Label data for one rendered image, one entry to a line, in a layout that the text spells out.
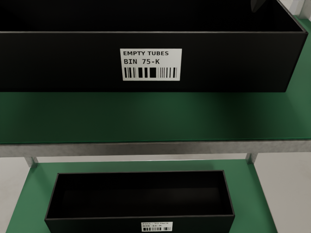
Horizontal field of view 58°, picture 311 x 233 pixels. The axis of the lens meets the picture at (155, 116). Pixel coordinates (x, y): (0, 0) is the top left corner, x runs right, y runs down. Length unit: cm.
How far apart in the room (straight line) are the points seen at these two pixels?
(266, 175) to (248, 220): 62
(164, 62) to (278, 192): 125
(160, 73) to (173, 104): 6
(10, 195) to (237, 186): 111
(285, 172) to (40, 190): 123
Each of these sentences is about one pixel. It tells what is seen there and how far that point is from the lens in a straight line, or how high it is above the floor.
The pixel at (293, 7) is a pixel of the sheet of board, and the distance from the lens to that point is 350.
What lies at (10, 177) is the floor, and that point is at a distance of 172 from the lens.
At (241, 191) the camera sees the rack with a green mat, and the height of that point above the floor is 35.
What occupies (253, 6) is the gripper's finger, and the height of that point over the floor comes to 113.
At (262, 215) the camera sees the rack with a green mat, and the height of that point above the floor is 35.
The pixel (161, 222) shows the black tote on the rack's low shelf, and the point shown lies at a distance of 92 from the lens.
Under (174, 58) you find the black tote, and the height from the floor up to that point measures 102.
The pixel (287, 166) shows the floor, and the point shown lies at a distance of 174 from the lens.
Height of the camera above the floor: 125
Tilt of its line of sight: 42 degrees down
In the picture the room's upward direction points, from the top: straight up
